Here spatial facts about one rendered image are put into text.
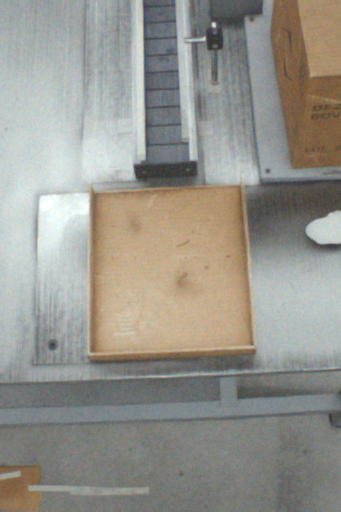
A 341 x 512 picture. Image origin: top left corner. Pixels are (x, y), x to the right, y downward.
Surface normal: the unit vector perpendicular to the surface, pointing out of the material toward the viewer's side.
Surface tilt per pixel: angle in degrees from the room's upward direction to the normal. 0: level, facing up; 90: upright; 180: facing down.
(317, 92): 90
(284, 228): 0
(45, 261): 0
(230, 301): 0
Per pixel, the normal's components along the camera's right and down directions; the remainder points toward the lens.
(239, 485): -0.04, -0.39
